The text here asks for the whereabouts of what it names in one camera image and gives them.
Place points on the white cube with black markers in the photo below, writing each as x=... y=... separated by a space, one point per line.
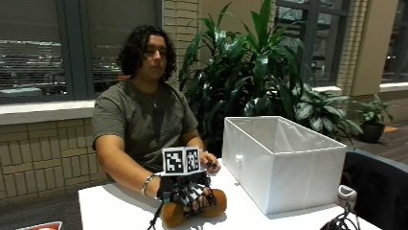
x=181 y=161

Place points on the white fabric storage box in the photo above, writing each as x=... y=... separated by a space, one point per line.
x=288 y=172

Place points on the the person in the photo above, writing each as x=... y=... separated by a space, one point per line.
x=139 y=124

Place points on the low variegated leafy plant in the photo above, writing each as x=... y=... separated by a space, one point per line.
x=323 y=111

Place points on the tall green leafy plant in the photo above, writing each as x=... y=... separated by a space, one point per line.
x=246 y=70

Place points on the white and grey device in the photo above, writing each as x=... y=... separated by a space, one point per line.
x=345 y=196

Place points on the red and white object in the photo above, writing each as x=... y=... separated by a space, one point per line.
x=42 y=226

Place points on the black plant pot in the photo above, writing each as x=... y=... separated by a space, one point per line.
x=371 y=132

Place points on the black chair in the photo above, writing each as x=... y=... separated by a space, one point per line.
x=377 y=188

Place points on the small green potted plant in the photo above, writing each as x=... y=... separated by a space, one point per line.
x=373 y=111

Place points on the grey stone window sill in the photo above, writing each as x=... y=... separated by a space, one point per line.
x=42 y=111

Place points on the narrow dark window frame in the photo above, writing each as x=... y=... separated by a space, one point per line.
x=312 y=41

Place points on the large grey window frame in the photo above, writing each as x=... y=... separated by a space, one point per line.
x=76 y=48

